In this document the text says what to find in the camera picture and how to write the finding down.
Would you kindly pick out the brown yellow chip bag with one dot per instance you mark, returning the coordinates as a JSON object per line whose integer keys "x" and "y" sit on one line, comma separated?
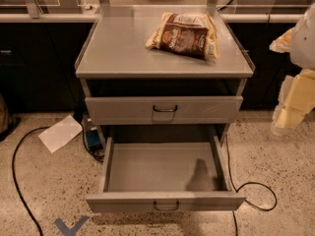
{"x": 186, "y": 34}

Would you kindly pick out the white paper sheet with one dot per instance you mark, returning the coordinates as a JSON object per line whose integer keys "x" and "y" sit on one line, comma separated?
{"x": 60, "y": 134}

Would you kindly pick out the grey drawer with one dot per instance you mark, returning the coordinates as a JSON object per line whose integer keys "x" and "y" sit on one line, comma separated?
{"x": 149, "y": 110}
{"x": 164, "y": 177}

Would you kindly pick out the grey metal drawer cabinet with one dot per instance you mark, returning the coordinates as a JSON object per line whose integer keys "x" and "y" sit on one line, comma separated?
{"x": 117, "y": 63}

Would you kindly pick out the grey top drawer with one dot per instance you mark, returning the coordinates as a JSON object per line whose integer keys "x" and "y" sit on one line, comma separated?
{"x": 149, "y": 110}

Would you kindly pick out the brown bag at left edge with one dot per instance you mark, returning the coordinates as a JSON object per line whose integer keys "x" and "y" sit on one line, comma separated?
{"x": 6, "y": 121}

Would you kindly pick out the blue box on floor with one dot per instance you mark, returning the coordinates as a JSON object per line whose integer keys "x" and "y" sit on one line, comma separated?
{"x": 93, "y": 140}

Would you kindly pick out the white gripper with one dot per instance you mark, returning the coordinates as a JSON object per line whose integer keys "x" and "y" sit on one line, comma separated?
{"x": 303, "y": 46}

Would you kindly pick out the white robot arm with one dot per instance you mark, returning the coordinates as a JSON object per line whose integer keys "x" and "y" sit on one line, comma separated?
{"x": 302, "y": 52}

